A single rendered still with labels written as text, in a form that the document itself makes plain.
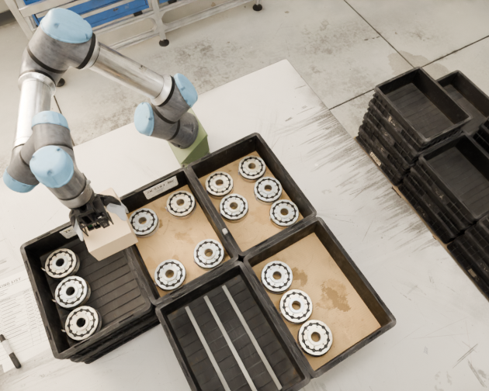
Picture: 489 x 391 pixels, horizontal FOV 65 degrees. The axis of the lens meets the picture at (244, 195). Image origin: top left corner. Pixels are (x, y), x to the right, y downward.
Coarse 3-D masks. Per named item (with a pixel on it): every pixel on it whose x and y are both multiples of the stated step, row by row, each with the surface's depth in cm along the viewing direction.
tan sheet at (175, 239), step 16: (160, 208) 141; (160, 224) 138; (176, 224) 138; (192, 224) 138; (208, 224) 138; (144, 240) 135; (160, 240) 135; (176, 240) 135; (192, 240) 135; (144, 256) 133; (160, 256) 133; (176, 256) 132; (192, 256) 132; (208, 256) 132; (192, 272) 130
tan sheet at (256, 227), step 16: (240, 160) 150; (208, 176) 147; (272, 176) 146; (240, 192) 143; (256, 208) 140; (240, 224) 137; (256, 224) 137; (272, 224) 137; (240, 240) 135; (256, 240) 135
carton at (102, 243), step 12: (108, 192) 111; (108, 228) 106; (120, 228) 106; (132, 228) 113; (96, 240) 104; (108, 240) 104; (120, 240) 106; (132, 240) 110; (96, 252) 105; (108, 252) 108
